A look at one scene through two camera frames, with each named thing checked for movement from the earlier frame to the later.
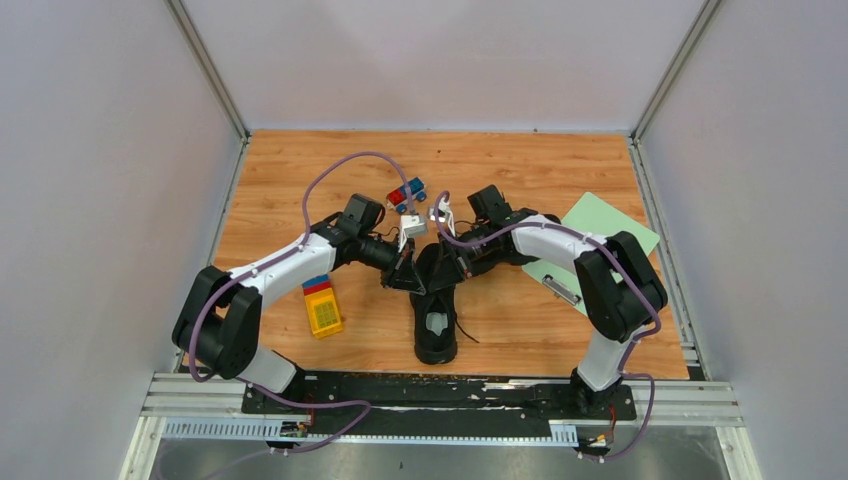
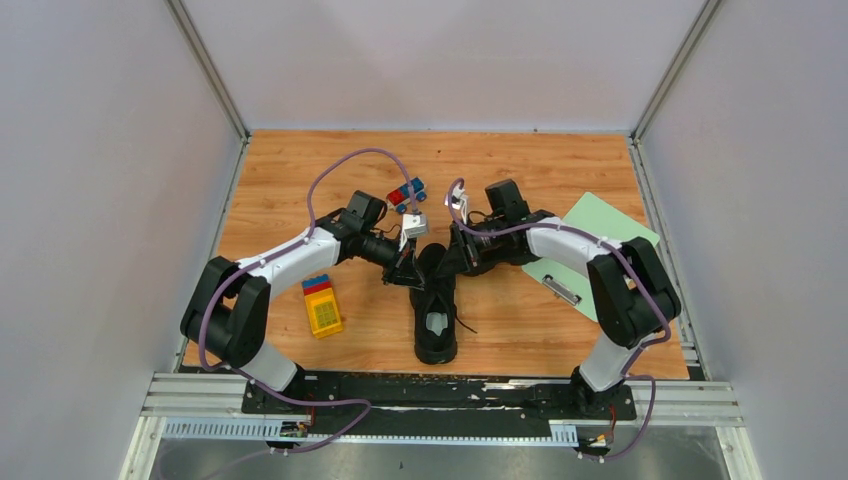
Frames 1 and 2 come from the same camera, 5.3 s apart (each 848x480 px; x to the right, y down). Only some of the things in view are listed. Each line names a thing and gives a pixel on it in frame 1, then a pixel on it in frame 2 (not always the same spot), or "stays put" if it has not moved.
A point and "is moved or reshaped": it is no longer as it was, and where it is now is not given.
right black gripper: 449,270 stays put
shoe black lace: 463,330 is moved or reshaped
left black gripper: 400,272 stays put
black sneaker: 434,315 stays put
